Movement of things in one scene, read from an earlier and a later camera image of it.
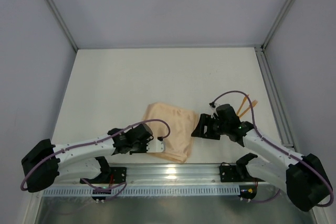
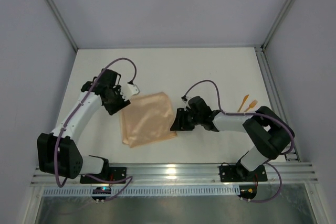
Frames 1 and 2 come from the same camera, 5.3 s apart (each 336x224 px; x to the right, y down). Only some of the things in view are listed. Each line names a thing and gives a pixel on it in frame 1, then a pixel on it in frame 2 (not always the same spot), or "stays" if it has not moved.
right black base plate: (236, 173) stays
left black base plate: (113, 175) stays
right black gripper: (205, 124) → (180, 119)
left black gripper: (142, 149) → (115, 102)
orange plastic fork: (253, 103) stays
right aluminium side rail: (275, 99) stays
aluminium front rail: (161, 175) stays
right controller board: (248, 191) stays
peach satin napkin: (182, 121) → (147, 118)
